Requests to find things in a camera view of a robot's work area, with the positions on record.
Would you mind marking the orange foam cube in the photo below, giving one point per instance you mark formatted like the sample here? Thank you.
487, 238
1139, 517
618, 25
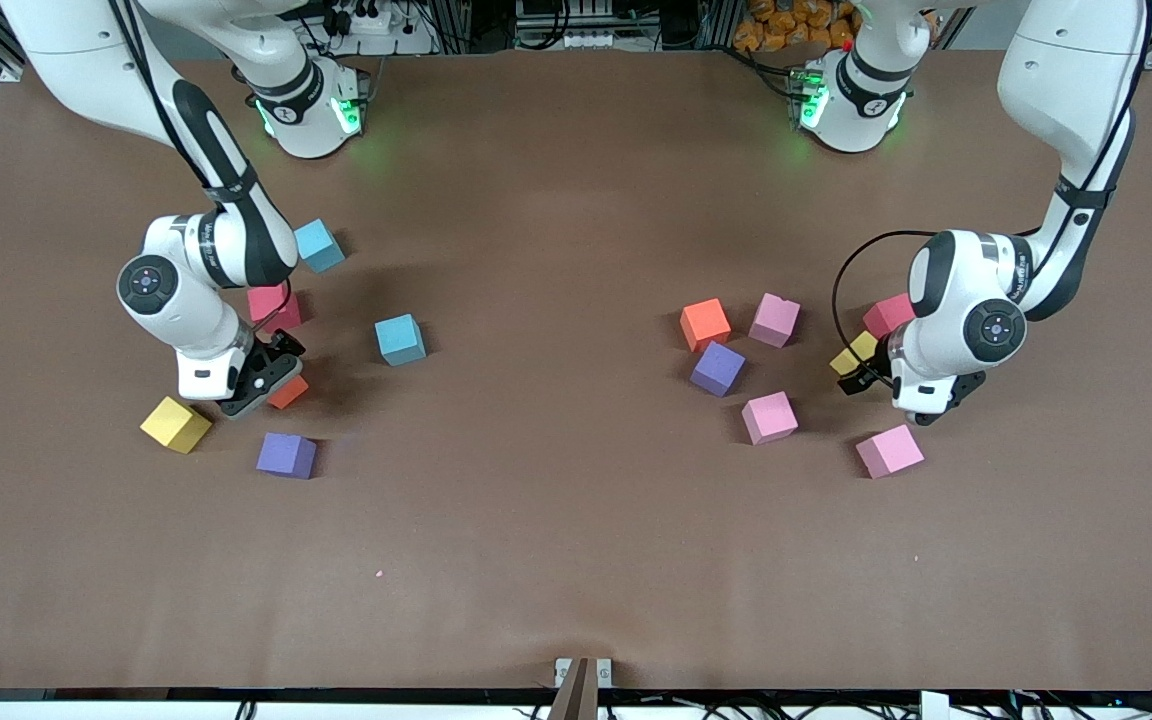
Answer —
705, 324
290, 392

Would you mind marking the purple foam cube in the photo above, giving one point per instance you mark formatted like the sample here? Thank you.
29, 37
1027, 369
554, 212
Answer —
285, 455
718, 368

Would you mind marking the yellow foam cube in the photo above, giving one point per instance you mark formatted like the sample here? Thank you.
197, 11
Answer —
176, 424
854, 352

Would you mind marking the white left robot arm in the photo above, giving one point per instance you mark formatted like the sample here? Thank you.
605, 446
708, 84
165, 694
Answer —
1066, 80

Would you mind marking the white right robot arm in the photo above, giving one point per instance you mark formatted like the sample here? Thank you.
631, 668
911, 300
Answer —
56, 50

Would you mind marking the red foam cube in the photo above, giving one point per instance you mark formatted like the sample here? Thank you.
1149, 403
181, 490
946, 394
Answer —
886, 316
271, 310

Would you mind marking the blue foam cube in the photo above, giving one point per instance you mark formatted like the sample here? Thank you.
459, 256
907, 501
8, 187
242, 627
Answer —
400, 339
324, 246

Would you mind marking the pink foam cube with notch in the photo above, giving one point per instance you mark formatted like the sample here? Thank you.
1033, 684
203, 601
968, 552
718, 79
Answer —
774, 320

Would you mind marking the brown table cover sheet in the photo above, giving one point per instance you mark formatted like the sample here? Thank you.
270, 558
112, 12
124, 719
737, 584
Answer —
576, 500

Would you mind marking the white power strip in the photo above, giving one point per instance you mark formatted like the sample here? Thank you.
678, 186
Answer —
368, 22

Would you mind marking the orange bag pile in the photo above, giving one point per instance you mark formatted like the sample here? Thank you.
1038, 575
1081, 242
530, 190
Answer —
786, 25

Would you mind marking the grey electronics box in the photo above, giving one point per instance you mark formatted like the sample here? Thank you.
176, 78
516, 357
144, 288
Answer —
566, 20

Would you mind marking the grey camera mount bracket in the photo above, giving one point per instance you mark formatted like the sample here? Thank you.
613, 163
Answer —
576, 690

